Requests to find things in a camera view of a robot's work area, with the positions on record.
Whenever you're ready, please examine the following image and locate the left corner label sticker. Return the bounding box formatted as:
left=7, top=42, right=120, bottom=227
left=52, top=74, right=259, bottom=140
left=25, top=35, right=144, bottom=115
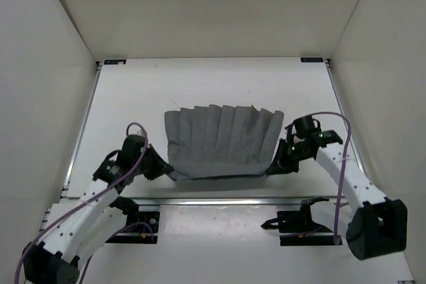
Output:
left=103, top=59, right=126, bottom=65

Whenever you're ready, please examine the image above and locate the right corner label sticker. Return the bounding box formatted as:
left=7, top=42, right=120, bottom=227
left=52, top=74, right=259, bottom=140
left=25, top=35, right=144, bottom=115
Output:
left=300, top=57, right=324, bottom=63

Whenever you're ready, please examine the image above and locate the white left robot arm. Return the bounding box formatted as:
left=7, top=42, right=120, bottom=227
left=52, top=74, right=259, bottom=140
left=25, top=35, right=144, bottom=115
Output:
left=15, top=146, right=173, bottom=283

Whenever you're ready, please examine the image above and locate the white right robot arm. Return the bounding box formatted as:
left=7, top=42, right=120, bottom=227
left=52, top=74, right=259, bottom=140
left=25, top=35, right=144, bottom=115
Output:
left=262, top=130, right=407, bottom=260

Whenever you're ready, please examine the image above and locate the grey pleated skirt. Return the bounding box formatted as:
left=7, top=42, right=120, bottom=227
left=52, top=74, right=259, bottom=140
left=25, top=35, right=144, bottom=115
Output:
left=164, top=104, right=284, bottom=182

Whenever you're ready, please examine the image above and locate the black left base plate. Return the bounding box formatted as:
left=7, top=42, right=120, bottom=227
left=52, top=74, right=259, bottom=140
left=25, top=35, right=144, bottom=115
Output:
left=106, top=197, right=160, bottom=245

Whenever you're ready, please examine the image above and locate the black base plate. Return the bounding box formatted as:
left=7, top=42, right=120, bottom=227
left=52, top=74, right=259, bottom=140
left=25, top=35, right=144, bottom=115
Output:
left=106, top=197, right=160, bottom=245
left=260, top=197, right=343, bottom=247

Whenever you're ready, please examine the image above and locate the corner label sticker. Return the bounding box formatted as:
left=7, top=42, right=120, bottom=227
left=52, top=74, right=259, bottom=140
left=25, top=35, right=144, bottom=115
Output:
left=300, top=57, right=324, bottom=63
left=103, top=59, right=126, bottom=65

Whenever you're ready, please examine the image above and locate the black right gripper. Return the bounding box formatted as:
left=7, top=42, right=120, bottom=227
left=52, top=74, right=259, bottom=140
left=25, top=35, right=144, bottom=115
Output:
left=267, top=138, right=312, bottom=176

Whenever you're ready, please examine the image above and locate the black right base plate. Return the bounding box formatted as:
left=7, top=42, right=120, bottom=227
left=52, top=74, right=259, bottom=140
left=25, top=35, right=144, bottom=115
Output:
left=260, top=197, right=343, bottom=247

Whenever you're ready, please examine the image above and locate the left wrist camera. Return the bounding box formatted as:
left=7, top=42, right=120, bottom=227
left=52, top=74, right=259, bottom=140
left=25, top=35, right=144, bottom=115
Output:
left=116, top=134, right=146, bottom=167

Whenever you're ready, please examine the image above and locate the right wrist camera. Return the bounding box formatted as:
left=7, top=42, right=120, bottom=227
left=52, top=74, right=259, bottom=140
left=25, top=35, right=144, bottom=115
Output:
left=286, top=116, right=343, bottom=148

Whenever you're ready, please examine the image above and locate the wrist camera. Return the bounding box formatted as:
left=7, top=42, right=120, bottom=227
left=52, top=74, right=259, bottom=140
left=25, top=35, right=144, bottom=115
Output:
left=116, top=134, right=146, bottom=167
left=286, top=116, right=343, bottom=148

